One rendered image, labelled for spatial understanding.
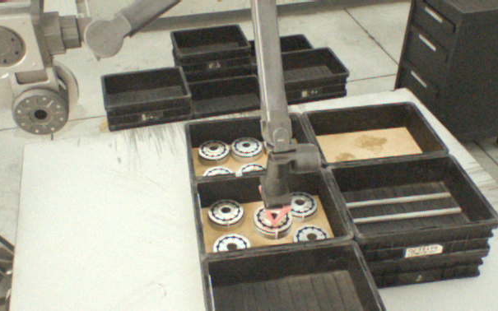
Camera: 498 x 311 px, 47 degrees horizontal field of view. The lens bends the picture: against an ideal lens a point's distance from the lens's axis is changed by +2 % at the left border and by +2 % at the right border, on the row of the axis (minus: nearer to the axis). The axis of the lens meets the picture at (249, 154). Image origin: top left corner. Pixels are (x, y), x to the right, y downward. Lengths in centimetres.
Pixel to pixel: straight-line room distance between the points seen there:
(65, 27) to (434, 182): 118
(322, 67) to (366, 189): 143
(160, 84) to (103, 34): 169
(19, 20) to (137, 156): 99
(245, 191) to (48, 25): 74
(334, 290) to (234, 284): 26
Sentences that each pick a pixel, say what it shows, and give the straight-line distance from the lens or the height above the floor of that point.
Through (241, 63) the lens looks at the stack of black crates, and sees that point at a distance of 310.
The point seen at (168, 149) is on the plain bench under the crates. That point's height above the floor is 70.
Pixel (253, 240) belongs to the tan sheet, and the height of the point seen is 83.
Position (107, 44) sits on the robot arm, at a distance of 124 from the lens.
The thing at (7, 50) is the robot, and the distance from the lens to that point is 128.
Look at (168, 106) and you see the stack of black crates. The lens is 267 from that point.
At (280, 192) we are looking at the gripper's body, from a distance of 138.
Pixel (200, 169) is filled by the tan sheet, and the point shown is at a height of 83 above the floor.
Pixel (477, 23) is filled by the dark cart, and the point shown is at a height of 84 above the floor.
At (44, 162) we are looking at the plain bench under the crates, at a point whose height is 70.
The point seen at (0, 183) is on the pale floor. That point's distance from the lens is 331.
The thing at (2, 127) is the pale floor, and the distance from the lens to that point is 375.
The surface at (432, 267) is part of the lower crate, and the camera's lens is 170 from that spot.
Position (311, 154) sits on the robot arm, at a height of 116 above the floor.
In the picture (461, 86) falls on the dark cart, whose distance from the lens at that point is 307.
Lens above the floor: 199
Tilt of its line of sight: 38 degrees down
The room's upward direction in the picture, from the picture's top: straight up
